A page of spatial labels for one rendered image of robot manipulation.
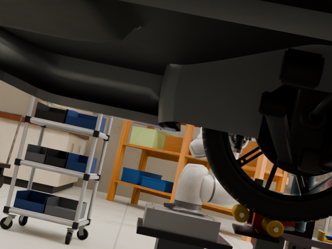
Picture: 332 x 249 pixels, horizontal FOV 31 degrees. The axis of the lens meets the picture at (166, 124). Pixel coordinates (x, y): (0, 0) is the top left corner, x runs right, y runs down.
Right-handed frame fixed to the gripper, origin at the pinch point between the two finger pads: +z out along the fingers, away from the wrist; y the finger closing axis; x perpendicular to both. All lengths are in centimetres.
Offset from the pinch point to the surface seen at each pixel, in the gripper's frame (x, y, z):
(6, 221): -77, 135, -122
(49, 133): -10, 222, -474
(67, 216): -66, 96, -125
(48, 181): -69, 210, -476
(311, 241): -39, -39, -1
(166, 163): -13, 93, -756
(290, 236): -38.9, -30.0, -1.4
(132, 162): -23, 150, -749
